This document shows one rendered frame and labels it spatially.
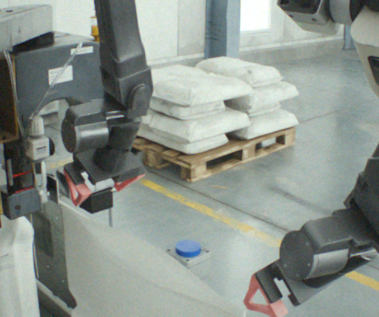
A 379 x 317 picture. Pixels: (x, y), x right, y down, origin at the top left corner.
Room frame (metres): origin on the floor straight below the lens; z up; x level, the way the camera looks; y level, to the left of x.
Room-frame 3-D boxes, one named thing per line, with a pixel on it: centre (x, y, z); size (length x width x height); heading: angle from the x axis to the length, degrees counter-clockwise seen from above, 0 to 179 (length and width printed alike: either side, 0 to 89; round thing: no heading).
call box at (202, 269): (1.22, 0.00, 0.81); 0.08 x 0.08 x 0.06; 44
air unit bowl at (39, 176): (1.02, 0.29, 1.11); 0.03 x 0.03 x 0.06
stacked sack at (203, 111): (4.11, 0.12, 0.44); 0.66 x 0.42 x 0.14; 38
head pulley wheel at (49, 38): (1.15, 0.33, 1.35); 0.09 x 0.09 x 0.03
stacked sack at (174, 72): (4.27, 0.23, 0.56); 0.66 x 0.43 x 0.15; 131
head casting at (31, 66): (1.23, 0.35, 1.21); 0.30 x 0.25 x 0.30; 44
